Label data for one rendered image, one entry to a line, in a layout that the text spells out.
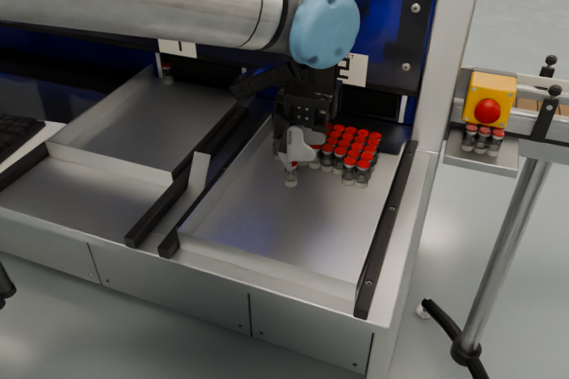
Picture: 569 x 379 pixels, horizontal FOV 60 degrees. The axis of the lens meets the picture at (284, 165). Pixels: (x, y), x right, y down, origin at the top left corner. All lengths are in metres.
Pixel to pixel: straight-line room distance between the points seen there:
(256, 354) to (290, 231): 0.95
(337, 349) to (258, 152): 0.74
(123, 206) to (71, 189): 0.11
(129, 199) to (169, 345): 0.94
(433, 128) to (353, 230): 0.27
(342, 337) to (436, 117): 0.73
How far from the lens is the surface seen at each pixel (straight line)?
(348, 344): 1.43
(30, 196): 0.91
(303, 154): 0.75
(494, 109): 0.85
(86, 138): 1.01
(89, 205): 0.85
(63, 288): 1.97
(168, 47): 1.04
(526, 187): 1.16
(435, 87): 0.88
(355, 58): 0.88
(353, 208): 0.79
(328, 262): 0.70
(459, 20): 0.83
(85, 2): 0.37
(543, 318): 1.94
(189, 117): 1.02
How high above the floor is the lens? 1.40
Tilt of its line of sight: 37 degrees down
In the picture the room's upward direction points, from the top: straight up
